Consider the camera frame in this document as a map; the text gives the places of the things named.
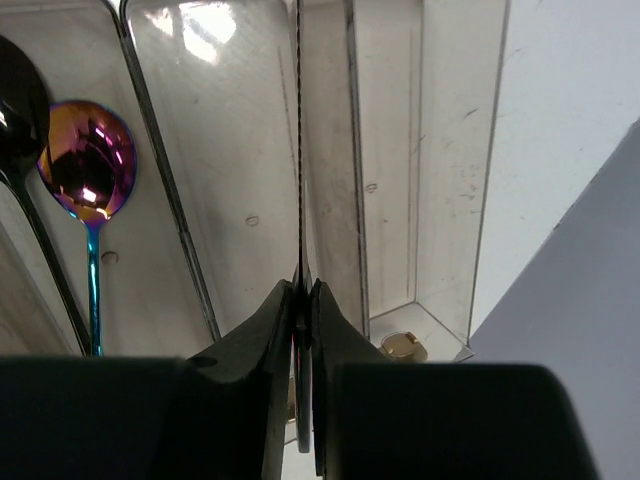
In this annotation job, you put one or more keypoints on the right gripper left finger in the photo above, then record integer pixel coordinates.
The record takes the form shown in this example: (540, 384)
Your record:
(220, 414)

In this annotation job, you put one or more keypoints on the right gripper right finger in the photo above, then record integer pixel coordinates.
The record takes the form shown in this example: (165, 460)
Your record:
(375, 418)

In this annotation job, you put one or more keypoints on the black knife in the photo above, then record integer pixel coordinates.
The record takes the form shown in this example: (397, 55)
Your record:
(301, 305)

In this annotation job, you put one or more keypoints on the iridescent purple spoon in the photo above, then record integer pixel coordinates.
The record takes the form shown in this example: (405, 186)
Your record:
(89, 166)

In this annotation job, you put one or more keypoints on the black spoon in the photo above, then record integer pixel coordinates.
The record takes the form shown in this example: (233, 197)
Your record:
(25, 124)

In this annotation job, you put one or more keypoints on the clear four-slot utensil organizer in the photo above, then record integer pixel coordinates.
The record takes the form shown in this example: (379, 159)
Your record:
(355, 133)

